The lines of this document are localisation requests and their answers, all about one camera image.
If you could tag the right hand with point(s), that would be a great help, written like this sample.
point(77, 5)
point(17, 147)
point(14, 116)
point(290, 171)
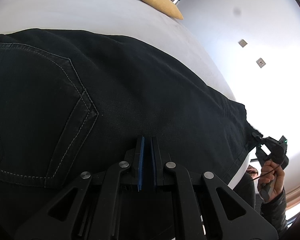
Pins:
point(272, 174)

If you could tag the black denim pants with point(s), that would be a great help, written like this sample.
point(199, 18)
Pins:
point(73, 101)

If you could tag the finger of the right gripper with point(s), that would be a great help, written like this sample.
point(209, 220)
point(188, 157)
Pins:
point(257, 137)
point(261, 155)

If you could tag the lower wall socket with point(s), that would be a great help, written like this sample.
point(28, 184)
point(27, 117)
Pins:
point(260, 62)

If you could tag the wall socket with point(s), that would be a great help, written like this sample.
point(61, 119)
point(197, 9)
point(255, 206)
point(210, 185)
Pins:
point(242, 43)
point(260, 62)

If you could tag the yellow cushion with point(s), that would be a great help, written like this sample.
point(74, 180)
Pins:
point(167, 7)

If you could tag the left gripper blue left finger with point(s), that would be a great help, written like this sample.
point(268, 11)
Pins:
point(139, 160)

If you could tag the upper wall socket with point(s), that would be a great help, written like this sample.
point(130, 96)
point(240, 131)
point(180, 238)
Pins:
point(242, 43)

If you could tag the right forearm dark sleeve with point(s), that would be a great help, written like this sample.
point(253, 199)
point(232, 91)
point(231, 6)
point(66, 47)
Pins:
point(274, 212)

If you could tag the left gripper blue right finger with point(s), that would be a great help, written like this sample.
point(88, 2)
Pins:
point(157, 161)

